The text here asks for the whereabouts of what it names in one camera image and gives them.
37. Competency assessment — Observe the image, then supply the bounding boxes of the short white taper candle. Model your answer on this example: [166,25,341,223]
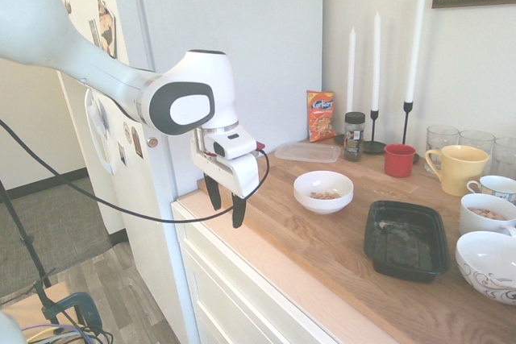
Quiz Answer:
[346,26,357,114]

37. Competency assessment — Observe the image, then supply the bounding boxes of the spice jar with black lid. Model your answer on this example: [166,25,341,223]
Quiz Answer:
[343,111,367,163]

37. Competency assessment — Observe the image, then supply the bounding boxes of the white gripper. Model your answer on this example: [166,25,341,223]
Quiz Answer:
[189,128,261,230]

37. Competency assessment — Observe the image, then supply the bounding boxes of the white drawer cabinet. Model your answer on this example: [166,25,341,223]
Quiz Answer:
[171,194,339,344]

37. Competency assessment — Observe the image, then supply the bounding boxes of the green clamp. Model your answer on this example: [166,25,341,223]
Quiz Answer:
[40,290,104,338]

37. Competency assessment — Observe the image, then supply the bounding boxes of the large photo fridge magnet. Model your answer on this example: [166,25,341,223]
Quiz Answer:
[96,0,119,60]

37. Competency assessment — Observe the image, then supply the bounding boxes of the red mug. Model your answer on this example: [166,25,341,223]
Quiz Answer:
[383,143,420,179]

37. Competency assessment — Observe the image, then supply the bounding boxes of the yellow mug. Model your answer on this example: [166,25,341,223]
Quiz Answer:
[425,144,491,197]

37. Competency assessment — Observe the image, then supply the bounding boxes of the clear drinking glass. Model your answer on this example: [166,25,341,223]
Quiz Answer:
[492,136,516,180]
[458,129,496,160]
[426,125,460,174]

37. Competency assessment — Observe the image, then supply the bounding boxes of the black plastic food container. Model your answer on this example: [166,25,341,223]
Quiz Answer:
[363,199,452,279]

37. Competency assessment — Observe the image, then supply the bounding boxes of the white cup with blue pattern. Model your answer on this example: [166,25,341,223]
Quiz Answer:
[466,175,516,206]

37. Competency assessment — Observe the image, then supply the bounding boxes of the orange snack bag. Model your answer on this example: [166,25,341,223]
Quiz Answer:
[306,89,338,143]

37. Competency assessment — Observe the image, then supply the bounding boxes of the plain white bowl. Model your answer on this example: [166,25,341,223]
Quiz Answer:
[293,170,355,215]

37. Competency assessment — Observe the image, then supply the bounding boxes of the white refrigerator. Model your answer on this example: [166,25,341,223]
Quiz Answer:
[42,0,326,344]

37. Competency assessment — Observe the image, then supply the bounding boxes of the square cereal pieces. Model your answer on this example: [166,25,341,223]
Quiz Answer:
[469,206,507,221]

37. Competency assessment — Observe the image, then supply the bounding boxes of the grey floor rug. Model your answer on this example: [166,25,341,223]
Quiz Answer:
[0,176,112,305]

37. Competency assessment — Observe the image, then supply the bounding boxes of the black camera stand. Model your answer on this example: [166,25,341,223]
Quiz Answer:
[0,180,56,321]

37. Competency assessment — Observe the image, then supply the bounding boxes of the ring cereal pile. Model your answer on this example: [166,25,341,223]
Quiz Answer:
[309,189,342,201]

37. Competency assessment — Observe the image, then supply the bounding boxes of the tall white taper candle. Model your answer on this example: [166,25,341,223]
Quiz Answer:
[405,0,427,103]

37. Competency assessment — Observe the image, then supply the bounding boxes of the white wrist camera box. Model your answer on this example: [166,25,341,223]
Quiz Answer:
[203,128,259,160]

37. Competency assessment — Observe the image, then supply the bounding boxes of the clear plastic lid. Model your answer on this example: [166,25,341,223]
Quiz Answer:
[273,141,342,164]

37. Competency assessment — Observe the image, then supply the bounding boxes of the white bowl with swirl pattern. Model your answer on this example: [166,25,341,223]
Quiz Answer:
[455,230,516,305]

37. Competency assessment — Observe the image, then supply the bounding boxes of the plain white cup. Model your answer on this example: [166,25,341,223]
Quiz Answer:
[459,193,516,238]

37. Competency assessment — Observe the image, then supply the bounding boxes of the robot mounting table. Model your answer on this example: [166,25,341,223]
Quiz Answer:
[0,281,86,344]

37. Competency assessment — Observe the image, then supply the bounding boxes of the medium white taper candle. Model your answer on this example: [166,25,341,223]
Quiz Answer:
[371,10,382,111]

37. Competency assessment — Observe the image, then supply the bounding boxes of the arched brown fridge magnet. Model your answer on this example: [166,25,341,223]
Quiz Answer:
[131,126,145,159]

